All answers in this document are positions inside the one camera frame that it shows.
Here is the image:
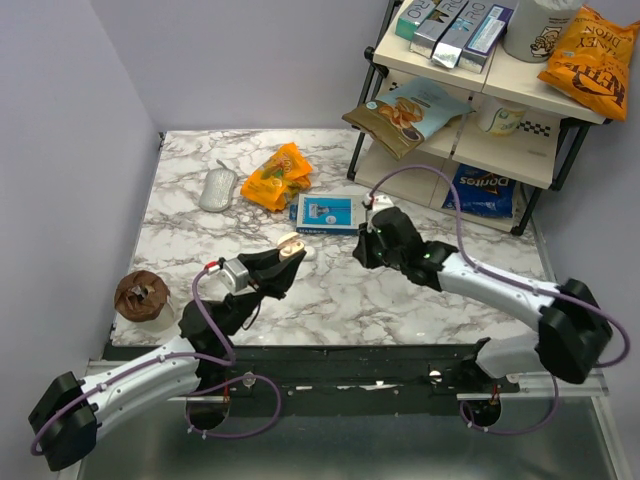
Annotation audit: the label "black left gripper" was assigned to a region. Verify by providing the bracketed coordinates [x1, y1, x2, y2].
[222, 242, 306, 338]

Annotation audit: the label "beige small earbud case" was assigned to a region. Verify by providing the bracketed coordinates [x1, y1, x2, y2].
[277, 232, 305, 261]

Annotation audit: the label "white earbud charging case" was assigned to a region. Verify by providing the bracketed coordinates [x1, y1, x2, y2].
[303, 246, 317, 262]

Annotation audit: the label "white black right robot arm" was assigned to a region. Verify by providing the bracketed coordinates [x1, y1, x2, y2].
[353, 206, 613, 392]

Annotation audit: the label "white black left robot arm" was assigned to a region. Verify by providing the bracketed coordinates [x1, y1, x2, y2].
[28, 248, 306, 472]

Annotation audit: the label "blue Harry's razor box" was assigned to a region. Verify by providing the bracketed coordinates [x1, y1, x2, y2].
[289, 194, 366, 235]

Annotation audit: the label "grey glitter pouch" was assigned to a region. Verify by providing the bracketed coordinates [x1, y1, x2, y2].
[198, 160, 238, 213]

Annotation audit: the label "orange candy bag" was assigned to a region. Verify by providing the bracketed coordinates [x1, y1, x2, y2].
[241, 143, 313, 212]

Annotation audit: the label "brown paper cupcake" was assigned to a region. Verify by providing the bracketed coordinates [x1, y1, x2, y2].
[114, 270, 176, 332]

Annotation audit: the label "blue Doritos bag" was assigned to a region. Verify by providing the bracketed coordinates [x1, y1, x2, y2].
[453, 164, 516, 218]

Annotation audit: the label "blue gold chips bag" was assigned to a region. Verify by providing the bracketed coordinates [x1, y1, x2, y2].
[342, 77, 472, 160]

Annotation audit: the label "black beige shelf rack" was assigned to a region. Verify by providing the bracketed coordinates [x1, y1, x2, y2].
[347, 1, 607, 236]

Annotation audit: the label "white yellow cup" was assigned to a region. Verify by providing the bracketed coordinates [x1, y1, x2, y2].
[475, 96, 528, 136]

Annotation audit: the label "silver RO box middle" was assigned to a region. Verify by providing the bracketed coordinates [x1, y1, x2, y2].
[431, 1, 491, 69]

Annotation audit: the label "silver ro box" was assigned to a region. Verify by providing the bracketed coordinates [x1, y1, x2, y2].
[431, 1, 491, 69]
[409, 0, 468, 58]

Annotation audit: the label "purple blue box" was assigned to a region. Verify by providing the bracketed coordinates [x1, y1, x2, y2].
[457, 4, 514, 74]

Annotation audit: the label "silver RO box left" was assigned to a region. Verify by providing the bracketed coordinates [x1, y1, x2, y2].
[409, 0, 468, 58]

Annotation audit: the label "green RO box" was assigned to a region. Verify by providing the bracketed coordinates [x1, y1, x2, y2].
[395, 0, 440, 40]

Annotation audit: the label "white popcorn tub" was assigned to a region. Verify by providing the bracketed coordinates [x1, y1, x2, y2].
[503, 0, 584, 63]

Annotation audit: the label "orange honey dijon chips bag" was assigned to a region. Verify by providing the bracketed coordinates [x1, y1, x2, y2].
[538, 5, 639, 122]

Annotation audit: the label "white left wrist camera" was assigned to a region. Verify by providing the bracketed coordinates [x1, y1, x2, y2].
[217, 258, 250, 294]

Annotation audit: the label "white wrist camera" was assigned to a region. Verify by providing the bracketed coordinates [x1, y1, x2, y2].
[362, 193, 394, 233]
[217, 258, 250, 294]

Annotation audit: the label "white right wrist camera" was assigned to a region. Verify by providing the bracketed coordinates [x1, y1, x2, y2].
[362, 193, 394, 233]

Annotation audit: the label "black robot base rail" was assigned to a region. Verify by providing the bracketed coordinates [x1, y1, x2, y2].
[197, 345, 519, 417]

